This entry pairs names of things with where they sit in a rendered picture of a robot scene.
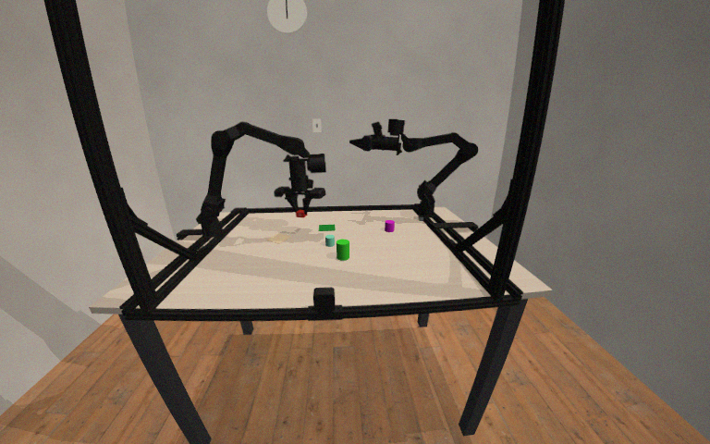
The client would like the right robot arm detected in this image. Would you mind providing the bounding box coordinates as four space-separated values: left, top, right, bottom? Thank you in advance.
372 119 478 218

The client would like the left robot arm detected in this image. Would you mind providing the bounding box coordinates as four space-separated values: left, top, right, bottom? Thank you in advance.
196 122 326 239

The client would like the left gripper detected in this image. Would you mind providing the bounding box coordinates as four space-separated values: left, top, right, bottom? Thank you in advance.
275 173 325 215

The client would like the tan flat rectangle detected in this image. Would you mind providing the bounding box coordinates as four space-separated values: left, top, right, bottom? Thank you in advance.
267 234 291 243

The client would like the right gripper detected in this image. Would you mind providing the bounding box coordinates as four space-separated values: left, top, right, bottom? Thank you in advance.
349 135 387 151

